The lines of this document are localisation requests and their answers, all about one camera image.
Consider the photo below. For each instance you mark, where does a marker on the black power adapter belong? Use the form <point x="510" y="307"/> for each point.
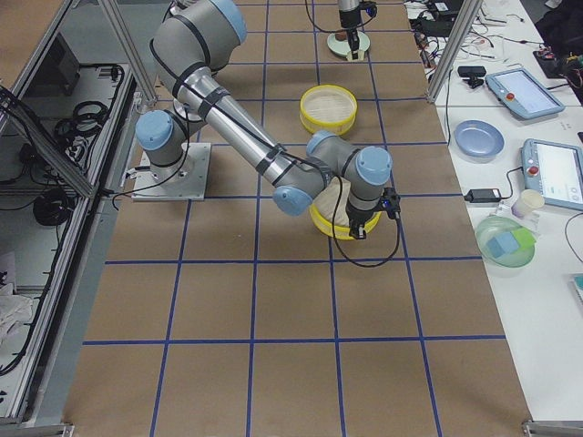
<point x="483" y="195"/>

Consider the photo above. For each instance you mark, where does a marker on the clear green bowl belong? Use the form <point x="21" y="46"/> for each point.
<point x="493" y="225"/>

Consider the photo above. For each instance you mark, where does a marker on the blue plate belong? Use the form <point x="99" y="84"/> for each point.
<point x="478" y="139"/>

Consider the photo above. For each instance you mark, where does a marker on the blue teach pendant lower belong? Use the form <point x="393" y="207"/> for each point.
<point x="554" y="170"/>

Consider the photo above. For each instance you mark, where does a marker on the aluminium frame post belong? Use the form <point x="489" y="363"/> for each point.
<point x="461" y="28"/>

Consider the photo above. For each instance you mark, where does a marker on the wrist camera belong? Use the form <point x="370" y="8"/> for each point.
<point x="391" y="203"/>

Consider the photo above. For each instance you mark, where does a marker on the paper cup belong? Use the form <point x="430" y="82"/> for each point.
<point x="527" y="202"/>

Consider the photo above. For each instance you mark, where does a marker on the blue teach pendant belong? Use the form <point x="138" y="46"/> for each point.
<point x="554" y="170"/>
<point x="522" y="94"/>

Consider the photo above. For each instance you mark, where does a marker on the green plate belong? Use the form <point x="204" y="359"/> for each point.
<point x="341" y="47"/>

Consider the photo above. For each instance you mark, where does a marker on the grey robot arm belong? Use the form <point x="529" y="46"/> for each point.
<point x="351" y="19"/>
<point x="188" y="48"/>

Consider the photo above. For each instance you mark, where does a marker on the yellow bamboo steamer basket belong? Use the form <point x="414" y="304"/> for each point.
<point x="328" y="211"/>

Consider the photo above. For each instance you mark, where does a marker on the green sponge block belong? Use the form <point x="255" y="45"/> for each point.
<point x="524" y="238"/>

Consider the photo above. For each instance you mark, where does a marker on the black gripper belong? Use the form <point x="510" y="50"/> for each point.
<point x="350" y="23"/>
<point x="357" y="212"/>

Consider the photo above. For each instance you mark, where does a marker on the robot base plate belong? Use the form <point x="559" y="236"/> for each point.
<point x="187" y="179"/>

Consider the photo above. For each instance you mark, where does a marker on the blue sponge block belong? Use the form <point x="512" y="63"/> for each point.
<point x="501" y="244"/>

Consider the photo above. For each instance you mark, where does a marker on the blue teach pendant upper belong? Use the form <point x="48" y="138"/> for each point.
<point x="522" y="94"/>

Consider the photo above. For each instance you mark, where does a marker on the black webcam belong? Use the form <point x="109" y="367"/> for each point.
<point x="472" y="75"/>

